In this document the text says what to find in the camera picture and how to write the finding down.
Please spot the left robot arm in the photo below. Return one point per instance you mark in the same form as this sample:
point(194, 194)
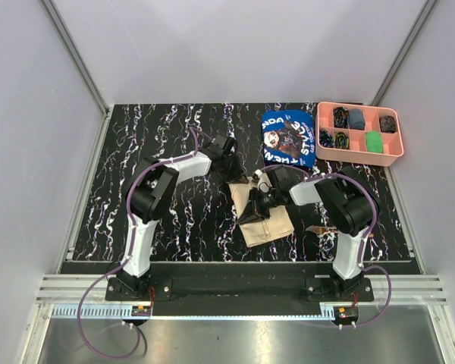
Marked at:
point(149, 193)

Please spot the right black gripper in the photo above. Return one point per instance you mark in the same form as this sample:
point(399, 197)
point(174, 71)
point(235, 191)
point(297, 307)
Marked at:
point(250, 214)

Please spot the black patterned roll top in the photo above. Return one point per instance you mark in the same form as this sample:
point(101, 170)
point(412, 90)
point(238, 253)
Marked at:
point(341, 116)

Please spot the blue-grey rolled cloth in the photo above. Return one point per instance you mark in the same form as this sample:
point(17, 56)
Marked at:
point(356, 119)

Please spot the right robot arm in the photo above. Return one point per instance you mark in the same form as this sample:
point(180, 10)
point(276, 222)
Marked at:
point(350, 204)

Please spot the dark brown rolled cloth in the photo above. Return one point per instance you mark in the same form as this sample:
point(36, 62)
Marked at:
point(387, 124)

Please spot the pink divided organizer tray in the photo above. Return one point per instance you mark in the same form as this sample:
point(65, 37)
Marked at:
point(356, 152)

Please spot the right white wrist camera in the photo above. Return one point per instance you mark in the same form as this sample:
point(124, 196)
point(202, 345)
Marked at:
point(260, 181)

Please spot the black patterned roll left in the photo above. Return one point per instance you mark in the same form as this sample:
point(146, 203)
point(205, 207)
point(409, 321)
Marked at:
point(326, 139)

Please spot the green rolled cloth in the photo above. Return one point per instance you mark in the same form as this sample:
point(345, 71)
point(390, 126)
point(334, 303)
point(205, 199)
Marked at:
point(374, 142)

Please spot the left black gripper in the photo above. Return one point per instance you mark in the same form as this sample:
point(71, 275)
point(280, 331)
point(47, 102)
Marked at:
point(236, 173)

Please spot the beige cloth napkin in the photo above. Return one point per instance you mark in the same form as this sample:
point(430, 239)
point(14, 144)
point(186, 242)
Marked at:
point(276, 227)

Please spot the blue printed folded cloth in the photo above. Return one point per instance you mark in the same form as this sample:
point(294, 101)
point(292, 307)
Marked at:
point(288, 137)

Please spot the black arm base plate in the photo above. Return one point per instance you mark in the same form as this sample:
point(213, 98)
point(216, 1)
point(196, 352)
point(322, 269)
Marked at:
point(239, 289)

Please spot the copper fork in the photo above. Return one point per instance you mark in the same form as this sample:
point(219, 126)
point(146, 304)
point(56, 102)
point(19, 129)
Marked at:
point(321, 230)

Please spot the black marble table mat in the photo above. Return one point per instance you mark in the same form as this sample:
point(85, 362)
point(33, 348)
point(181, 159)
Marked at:
point(200, 225)

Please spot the black yellow patterned roll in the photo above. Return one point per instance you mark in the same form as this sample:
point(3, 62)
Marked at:
point(341, 141)

